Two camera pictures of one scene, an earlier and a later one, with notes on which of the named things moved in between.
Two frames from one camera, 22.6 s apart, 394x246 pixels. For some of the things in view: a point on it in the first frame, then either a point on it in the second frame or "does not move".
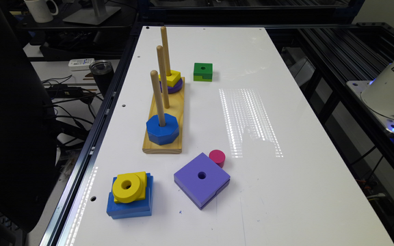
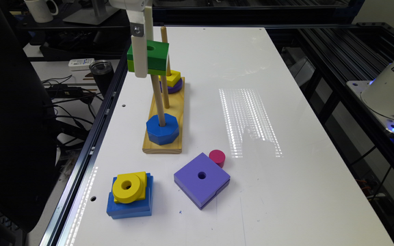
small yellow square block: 172,79 does not move
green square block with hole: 202,72 to 157,54
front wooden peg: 158,98 does not move
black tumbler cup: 103,71 does not move
